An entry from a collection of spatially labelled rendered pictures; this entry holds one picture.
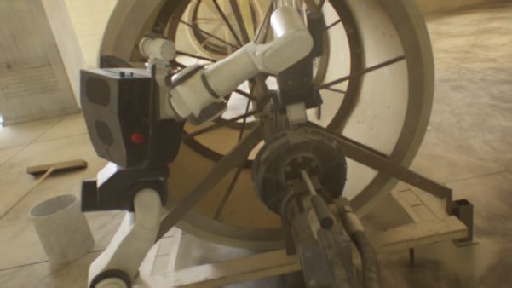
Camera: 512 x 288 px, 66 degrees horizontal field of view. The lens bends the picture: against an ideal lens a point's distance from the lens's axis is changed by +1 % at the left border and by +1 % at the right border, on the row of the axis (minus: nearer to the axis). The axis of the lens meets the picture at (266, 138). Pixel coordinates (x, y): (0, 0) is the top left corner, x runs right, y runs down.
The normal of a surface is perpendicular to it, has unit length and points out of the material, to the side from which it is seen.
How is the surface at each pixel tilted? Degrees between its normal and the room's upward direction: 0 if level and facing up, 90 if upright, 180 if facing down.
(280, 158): 90
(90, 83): 75
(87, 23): 90
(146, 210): 90
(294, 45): 115
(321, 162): 90
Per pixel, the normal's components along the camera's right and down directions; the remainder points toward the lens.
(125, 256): 0.38, 0.27
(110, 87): -0.58, 0.13
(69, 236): 0.59, 0.19
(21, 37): 0.10, 0.34
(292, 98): 0.16, 0.69
